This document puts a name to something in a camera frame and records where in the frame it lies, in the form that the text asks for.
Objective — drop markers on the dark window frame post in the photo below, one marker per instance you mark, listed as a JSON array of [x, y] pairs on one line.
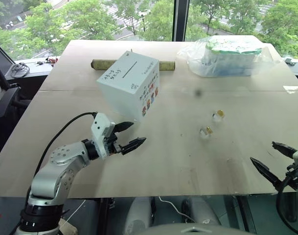
[[181, 19]]

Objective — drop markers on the clear bag of tissue packs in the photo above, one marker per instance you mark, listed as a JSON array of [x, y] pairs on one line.
[[227, 58]]

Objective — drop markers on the black office chair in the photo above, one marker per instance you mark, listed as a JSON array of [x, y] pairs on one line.
[[4, 98]]

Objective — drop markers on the small grey box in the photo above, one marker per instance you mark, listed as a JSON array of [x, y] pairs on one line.
[[289, 60]]

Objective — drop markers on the brown paper bag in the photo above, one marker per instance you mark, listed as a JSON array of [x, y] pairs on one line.
[[68, 227]]

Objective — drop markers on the grey rounded robot leg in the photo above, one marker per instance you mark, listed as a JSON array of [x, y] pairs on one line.
[[137, 215], [202, 210]]

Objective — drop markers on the grey robot torso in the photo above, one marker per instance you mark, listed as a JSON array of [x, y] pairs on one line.
[[197, 230]]

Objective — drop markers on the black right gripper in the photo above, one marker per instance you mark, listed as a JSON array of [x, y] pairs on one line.
[[294, 175]]

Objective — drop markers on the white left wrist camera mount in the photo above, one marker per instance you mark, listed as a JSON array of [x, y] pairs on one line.
[[99, 132]]

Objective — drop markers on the white cardboard box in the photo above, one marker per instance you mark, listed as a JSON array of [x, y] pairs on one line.
[[129, 85]]

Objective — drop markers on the clear bag with gold candy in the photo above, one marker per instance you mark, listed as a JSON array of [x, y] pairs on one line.
[[206, 132], [218, 116]]

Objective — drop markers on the clear plastic scrap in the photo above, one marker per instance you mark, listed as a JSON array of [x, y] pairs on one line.
[[291, 89]]

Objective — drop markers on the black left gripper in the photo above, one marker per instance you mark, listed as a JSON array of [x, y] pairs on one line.
[[113, 145]]

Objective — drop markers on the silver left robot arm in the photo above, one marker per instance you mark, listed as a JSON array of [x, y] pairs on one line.
[[53, 176]]

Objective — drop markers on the olive cardboard tube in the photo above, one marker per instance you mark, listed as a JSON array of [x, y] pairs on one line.
[[101, 64]]

